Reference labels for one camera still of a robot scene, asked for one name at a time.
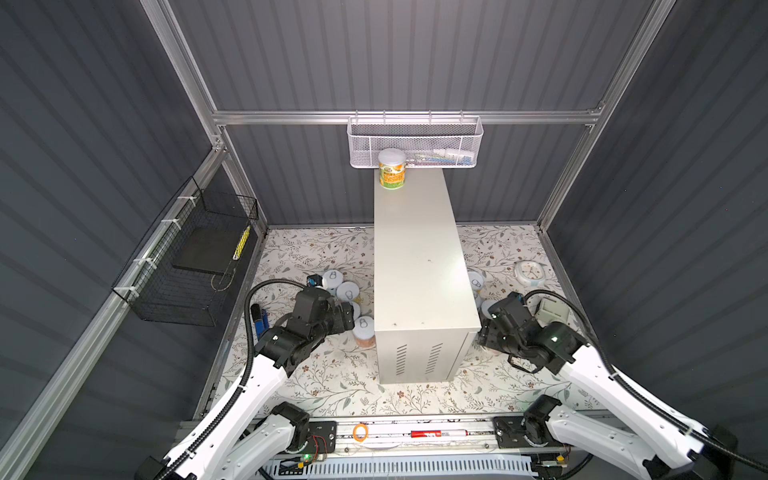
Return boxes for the peach label food can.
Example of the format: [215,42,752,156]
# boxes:
[352,316,376,349]

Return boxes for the orange yellow label can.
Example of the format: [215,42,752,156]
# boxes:
[378,148,407,190]

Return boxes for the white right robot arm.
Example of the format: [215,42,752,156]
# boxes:
[478,292,767,479]

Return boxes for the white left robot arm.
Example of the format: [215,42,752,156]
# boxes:
[134,276,355,479]

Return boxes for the beige metal cabinet counter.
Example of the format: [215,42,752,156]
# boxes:
[373,169,481,384]

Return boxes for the silver top can left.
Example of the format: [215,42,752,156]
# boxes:
[322,269,344,295]
[335,281,360,302]

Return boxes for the pale green flat box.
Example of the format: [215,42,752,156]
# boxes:
[534,297,571,327]

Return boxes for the blue lighter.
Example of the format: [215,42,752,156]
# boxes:
[249,303,270,339]

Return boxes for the red white marker pen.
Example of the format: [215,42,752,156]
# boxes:
[410,429,470,439]

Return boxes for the orange rubber band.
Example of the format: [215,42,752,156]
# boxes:
[352,423,369,443]

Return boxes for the tubes in mesh basket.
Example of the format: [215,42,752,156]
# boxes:
[406,148,476,168]

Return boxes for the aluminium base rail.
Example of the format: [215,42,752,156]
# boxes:
[308,413,504,455]

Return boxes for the black wire wall basket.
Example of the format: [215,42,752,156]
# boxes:
[113,181,260,327]

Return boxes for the white wire mesh basket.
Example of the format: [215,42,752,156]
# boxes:
[346,113,484,169]

